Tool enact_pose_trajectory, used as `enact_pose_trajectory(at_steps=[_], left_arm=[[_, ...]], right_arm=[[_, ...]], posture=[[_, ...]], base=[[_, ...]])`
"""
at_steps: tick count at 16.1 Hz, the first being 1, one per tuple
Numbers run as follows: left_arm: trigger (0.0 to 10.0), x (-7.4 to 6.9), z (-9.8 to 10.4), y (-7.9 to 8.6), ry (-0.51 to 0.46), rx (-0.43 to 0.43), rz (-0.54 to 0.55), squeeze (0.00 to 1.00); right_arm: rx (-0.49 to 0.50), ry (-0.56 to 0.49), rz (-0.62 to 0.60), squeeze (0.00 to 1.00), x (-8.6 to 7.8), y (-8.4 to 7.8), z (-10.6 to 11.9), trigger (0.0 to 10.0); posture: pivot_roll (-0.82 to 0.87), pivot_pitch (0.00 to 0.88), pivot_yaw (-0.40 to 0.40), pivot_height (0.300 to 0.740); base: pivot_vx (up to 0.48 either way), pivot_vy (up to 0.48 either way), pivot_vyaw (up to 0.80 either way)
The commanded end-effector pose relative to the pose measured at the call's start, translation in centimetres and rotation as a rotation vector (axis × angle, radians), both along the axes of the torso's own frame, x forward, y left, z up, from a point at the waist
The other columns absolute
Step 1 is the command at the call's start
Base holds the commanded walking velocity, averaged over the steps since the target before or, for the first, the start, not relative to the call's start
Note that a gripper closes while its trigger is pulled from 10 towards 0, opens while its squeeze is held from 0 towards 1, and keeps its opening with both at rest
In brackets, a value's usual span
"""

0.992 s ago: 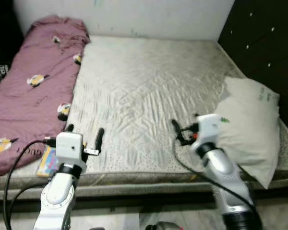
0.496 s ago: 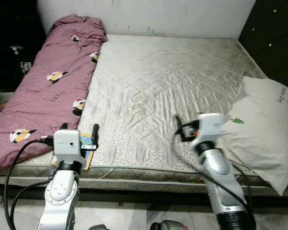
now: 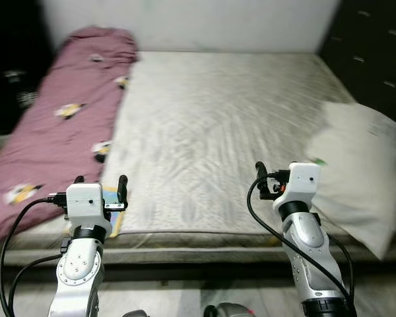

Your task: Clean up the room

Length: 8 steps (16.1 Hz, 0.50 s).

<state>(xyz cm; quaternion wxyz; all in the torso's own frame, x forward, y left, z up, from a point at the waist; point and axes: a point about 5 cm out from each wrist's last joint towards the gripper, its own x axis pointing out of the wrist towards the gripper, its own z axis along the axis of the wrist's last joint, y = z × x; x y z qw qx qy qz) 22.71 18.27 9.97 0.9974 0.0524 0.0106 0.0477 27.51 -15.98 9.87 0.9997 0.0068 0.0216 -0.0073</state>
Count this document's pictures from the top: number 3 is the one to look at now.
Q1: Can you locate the blue yellow picture book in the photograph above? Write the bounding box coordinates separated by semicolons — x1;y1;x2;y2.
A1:
100;186;127;238

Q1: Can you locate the white pillow with tree print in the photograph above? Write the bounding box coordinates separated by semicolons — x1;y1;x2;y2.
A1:
305;100;396;260

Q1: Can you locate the white quilted mattress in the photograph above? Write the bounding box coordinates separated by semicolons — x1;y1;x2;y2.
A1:
0;52;396;266

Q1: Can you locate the pink penguin print blanket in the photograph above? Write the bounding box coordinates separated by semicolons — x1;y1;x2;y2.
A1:
0;26;139;246

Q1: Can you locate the dark tufted headboard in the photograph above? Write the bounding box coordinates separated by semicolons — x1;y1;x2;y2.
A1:
317;0;396;127

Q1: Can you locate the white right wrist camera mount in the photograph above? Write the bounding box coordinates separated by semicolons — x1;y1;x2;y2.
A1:
271;162;321;213

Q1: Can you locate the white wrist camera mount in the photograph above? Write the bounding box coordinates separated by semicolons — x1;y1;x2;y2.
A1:
65;183;108;229
271;162;321;213

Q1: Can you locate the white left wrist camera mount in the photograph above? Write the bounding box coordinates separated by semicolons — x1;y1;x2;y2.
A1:
65;183;108;229

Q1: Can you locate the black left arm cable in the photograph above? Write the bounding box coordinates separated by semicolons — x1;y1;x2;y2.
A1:
0;193;70;317

